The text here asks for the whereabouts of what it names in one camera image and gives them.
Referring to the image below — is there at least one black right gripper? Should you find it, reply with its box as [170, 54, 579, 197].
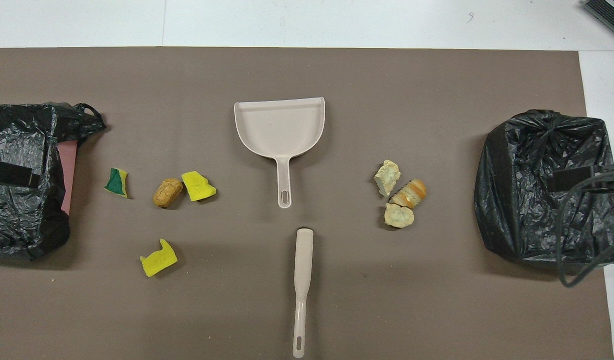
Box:
[546, 163, 614, 193]

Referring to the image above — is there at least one green and yellow sponge piece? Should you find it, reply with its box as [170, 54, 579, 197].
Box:
[104, 167, 129, 199]

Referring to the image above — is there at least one brown bread roll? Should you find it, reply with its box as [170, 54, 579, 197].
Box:
[153, 178, 184, 209]

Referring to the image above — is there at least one striped croissant piece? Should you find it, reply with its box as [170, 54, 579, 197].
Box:
[389, 178, 427, 209]

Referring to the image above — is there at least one notched yellow sponge piece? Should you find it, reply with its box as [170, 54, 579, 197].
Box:
[140, 238, 179, 278]

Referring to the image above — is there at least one pale bread chunk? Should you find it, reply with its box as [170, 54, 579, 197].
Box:
[384, 202, 415, 229]
[374, 159, 401, 197]

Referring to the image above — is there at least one beige plastic dustpan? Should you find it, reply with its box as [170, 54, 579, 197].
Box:
[234, 96, 326, 209]

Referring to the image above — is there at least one beige hand brush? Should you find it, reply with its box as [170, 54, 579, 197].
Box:
[292, 228, 314, 359]

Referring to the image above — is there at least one black knotted trash bag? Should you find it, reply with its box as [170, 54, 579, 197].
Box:
[474, 109, 614, 268]

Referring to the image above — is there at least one pink bin box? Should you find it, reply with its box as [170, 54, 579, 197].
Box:
[61, 140, 78, 216]

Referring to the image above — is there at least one black bag over pink box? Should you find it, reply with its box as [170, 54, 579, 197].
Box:
[0, 102, 107, 261]

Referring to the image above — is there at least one black ribbed block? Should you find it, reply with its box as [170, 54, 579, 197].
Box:
[582, 0, 614, 43]

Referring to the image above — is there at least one brown table mat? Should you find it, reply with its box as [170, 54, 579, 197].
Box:
[0, 46, 614, 360]

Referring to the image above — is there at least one dark right arm cable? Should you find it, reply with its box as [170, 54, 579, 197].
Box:
[556, 170, 614, 288]

